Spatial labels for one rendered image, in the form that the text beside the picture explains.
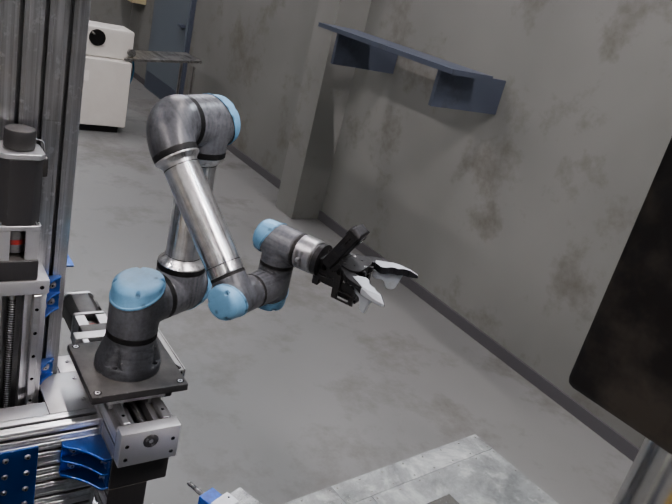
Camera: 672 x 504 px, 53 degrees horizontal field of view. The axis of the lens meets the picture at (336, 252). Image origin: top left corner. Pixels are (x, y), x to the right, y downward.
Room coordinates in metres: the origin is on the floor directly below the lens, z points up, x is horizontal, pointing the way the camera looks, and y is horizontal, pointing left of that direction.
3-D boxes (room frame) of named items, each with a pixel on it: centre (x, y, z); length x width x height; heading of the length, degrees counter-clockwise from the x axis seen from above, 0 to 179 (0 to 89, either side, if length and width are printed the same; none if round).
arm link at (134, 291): (1.35, 0.41, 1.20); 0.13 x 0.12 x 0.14; 154
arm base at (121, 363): (1.35, 0.42, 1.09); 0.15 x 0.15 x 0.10
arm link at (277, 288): (1.33, 0.13, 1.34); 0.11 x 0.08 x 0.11; 154
